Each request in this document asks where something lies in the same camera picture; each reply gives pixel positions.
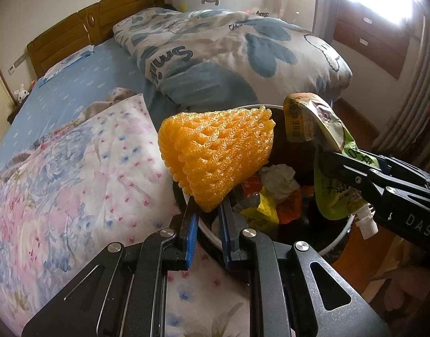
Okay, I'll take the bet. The dark wooden nightstand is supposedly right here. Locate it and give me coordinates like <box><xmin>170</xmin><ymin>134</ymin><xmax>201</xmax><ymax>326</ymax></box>
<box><xmin>6</xmin><ymin>102</ymin><xmax>26</xmax><ymax>125</ymax></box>

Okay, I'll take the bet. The blue white pillow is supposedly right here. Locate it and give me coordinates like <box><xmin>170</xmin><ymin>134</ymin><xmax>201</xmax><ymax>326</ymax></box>
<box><xmin>40</xmin><ymin>44</ymin><xmax>96</xmax><ymax>85</ymax></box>

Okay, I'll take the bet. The green spouted drink pouch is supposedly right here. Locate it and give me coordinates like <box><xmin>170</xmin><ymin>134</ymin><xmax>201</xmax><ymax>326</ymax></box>
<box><xmin>283</xmin><ymin>93</ymin><xmax>379</xmax><ymax>239</ymax></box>

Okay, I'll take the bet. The yellow snack wrapper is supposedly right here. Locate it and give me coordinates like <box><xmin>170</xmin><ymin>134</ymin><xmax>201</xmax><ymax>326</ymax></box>
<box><xmin>239</xmin><ymin>191</ymin><xmax>280</xmax><ymax>232</ymax></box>

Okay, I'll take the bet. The blue dotted bed sheet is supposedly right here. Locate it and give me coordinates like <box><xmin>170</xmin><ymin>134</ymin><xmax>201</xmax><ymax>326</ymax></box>
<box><xmin>0</xmin><ymin>38</ymin><xmax>173</xmax><ymax>169</ymax></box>

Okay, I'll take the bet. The brown white cloth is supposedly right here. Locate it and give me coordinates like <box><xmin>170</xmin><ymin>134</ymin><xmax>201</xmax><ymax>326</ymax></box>
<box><xmin>78</xmin><ymin>87</ymin><xmax>142</xmax><ymax>120</ymax></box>

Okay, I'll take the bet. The blue heart print quilt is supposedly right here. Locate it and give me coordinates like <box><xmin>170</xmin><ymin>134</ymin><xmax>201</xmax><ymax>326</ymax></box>
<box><xmin>113</xmin><ymin>7</ymin><xmax>353</xmax><ymax>109</ymax></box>

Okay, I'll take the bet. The wooden bed headboard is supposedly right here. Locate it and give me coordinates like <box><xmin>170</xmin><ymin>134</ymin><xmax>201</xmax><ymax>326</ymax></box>
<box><xmin>26</xmin><ymin>0</ymin><xmax>165</xmax><ymax>79</ymax></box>

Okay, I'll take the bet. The dark trash bin white rim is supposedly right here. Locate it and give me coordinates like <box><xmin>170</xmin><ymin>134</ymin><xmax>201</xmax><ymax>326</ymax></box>
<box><xmin>171</xmin><ymin>103</ymin><xmax>356</xmax><ymax>264</ymax></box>

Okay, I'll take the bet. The orange cone foam fruit net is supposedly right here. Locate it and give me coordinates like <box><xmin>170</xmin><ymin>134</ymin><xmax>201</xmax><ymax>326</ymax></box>
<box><xmin>158</xmin><ymin>105</ymin><xmax>276</xmax><ymax>213</ymax></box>

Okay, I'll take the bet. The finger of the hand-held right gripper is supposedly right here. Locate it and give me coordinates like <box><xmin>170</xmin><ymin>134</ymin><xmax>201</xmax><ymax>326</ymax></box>
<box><xmin>319</xmin><ymin>149</ymin><xmax>388</xmax><ymax>205</ymax></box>
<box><xmin>374</xmin><ymin>154</ymin><xmax>430</xmax><ymax>191</ymax></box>

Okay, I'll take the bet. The red brown wooden dresser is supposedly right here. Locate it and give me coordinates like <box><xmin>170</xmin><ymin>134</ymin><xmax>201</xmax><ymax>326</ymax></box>
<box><xmin>332</xmin><ymin>0</ymin><xmax>412</xmax><ymax>81</ymax></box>

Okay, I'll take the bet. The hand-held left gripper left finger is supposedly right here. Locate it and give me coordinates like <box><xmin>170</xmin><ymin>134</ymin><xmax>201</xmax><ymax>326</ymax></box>
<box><xmin>22</xmin><ymin>198</ymin><xmax>200</xmax><ymax>337</ymax></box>

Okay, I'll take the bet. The grey white curtain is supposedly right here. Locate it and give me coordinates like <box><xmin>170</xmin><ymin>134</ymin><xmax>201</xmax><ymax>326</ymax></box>
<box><xmin>373</xmin><ymin>0</ymin><xmax>430</xmax><ymax>169</ymax></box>

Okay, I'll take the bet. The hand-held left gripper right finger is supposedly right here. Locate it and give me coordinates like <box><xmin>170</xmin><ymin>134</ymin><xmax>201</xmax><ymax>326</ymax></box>
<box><xmin>218</xmin><ymin>198</ymin><xmax>393</xmax><ymax>337</ymax></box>

